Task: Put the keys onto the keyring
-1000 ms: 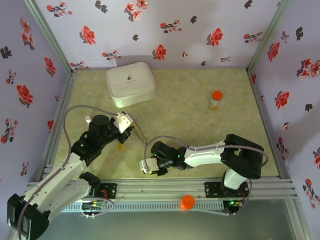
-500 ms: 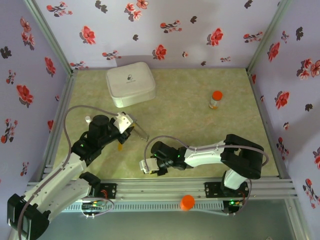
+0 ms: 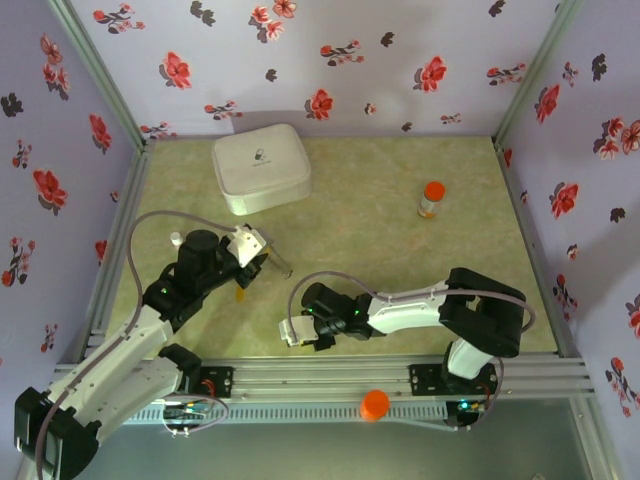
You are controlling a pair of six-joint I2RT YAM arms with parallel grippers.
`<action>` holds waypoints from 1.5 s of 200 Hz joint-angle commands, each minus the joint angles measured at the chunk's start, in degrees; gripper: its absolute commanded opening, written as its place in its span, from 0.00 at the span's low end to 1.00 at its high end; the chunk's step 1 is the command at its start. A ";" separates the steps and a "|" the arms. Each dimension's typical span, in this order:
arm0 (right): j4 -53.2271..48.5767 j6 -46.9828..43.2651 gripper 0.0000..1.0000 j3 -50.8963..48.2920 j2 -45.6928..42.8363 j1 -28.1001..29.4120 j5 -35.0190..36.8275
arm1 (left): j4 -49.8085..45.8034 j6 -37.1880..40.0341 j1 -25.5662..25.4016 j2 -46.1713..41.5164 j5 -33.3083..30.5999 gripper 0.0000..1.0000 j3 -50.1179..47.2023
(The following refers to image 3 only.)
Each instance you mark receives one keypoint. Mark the grey metal keyring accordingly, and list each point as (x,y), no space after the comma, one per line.
(282,265)

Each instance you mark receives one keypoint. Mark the yellow-headed key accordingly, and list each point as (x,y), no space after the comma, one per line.
(241,296)

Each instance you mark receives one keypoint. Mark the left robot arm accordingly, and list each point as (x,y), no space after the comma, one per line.
(110,370)

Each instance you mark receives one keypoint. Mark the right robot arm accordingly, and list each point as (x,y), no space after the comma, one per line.
(410,310)

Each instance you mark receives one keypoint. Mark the white square lidded box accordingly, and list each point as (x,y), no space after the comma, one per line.
(260,167)

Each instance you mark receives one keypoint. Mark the orange bottle cap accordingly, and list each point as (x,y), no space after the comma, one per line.
(375,405)

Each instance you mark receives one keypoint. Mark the small electronics board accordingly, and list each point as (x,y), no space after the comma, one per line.
(185,413)
(465,416)

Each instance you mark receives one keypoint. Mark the grey lower shelf panel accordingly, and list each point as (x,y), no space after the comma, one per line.
(320,455)

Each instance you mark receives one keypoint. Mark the orange-capped pill bottle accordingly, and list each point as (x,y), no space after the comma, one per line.
(431,200)

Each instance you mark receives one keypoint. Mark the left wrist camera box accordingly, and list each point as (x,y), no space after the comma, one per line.
(246,246)

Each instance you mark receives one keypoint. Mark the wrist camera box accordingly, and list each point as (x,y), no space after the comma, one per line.
(295,331)
(246,246)

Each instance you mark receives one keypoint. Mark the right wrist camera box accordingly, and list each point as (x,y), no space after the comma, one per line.
(295,331)

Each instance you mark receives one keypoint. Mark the aluminium front rail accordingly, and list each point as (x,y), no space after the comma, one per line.
(320,377)

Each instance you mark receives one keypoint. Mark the aluminium side rail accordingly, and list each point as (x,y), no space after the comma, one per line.
(125,210)

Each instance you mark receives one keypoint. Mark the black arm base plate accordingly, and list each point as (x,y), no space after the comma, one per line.
(425,380)
(222,382)

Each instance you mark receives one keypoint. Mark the aluminium frame post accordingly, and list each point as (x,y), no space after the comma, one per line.
(95,65)
(537,65)

